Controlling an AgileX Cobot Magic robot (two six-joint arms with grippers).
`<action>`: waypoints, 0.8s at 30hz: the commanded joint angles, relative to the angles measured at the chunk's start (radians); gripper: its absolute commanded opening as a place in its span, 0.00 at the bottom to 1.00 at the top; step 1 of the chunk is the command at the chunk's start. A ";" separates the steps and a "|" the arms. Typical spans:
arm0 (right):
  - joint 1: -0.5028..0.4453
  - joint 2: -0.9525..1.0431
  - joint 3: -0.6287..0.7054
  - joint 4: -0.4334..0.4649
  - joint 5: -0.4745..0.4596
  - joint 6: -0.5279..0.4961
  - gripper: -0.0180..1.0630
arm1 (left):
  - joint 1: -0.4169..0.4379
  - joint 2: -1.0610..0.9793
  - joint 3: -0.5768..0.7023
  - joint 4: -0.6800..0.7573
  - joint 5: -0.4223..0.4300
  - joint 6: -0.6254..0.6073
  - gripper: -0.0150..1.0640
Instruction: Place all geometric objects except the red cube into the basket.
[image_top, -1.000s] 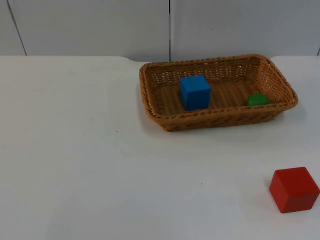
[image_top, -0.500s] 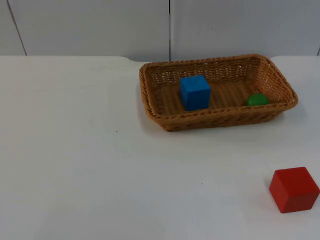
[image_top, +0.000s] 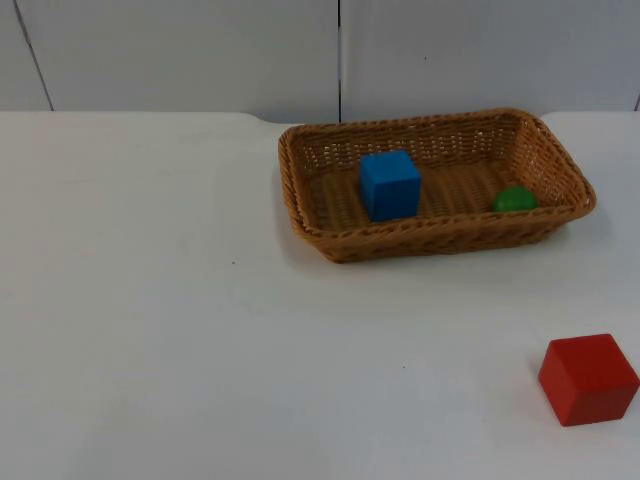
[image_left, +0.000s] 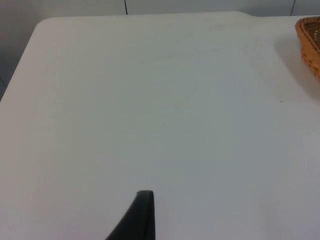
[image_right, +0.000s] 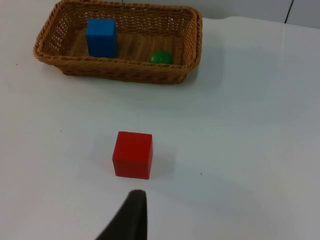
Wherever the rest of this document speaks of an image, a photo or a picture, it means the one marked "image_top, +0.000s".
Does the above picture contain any green ball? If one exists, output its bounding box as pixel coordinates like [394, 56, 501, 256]
[491, 186, 540, 214]

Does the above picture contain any brown wicker basket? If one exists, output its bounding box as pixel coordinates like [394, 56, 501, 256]
[277, 106, 598, 266]

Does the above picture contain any blue cube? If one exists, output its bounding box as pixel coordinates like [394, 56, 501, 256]
[358, 149, 423, 224]

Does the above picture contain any red cube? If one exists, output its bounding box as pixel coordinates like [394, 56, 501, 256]
[537, 333, 640, 428]

